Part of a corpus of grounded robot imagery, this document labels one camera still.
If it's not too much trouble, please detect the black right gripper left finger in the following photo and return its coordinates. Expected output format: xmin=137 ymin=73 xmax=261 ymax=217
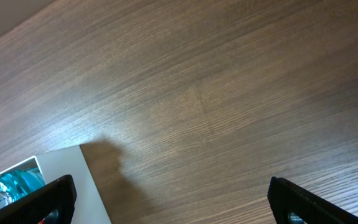
xmin=0 ymin=174 xmax=76 ymax=224

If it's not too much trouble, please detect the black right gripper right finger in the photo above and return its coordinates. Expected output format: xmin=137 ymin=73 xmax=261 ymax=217
xmin=267 ymin=177 xmax=358 ymax=224

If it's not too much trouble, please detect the blue Listerine mouthwash bottle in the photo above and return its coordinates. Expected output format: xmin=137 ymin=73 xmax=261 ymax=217
xmin=0 ymin=168 xmax=45 ymax=209

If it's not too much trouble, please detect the white open cardboard box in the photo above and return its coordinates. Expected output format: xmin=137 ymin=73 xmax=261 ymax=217
xmin=0 ymin=144 xmax=113 ymax=224

